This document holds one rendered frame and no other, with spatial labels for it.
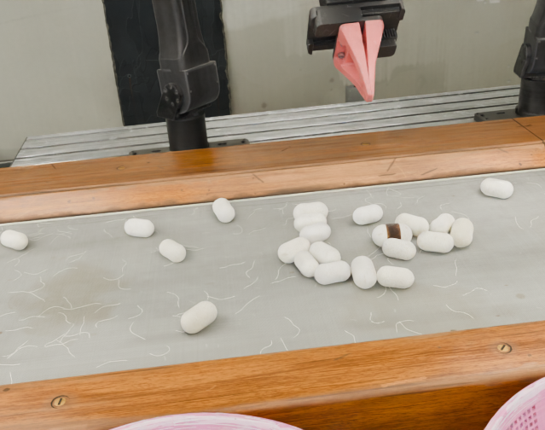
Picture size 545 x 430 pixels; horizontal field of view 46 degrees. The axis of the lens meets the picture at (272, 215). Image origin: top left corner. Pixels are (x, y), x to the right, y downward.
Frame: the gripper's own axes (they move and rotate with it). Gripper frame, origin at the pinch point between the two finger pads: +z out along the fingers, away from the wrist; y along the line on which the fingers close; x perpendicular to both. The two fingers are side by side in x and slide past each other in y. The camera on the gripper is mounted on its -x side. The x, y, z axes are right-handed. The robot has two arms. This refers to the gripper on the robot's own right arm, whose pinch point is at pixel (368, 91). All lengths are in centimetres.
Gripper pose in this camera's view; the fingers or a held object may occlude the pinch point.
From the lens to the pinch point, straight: 69.3
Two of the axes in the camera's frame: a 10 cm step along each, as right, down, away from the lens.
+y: 9.9, -1.1, 0.7
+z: 1.3, 9.1, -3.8
